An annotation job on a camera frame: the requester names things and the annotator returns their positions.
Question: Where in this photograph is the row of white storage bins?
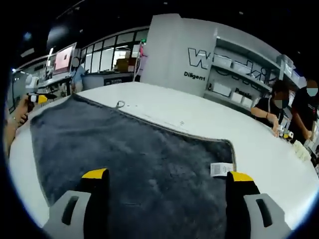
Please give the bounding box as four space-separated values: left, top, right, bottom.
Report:
211 59 255 108

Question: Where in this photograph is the brown cardboard box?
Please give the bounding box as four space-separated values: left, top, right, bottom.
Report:
116 58 137 72

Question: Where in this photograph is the computer monitor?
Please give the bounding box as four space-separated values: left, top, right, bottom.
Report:
53 42 77 75

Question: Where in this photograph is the grey metal storage shelf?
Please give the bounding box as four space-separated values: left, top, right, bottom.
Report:
203 37 307 110

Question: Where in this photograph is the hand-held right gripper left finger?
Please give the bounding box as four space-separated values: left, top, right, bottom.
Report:
43 168 110 239

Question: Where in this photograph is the white table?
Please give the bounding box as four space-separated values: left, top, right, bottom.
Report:
8 81 319 232

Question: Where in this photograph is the grey towel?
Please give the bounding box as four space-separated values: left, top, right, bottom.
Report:
29 93 237 239

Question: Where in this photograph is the dark printed counter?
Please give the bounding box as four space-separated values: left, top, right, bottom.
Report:
81 72 137 91

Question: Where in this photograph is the person's left hand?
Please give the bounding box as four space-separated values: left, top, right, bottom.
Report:
12 99 31 124

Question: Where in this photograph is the monitor desk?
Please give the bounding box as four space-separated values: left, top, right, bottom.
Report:
37 73 73 98

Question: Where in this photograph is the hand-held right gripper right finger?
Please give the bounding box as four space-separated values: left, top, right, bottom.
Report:
225 170 292 239

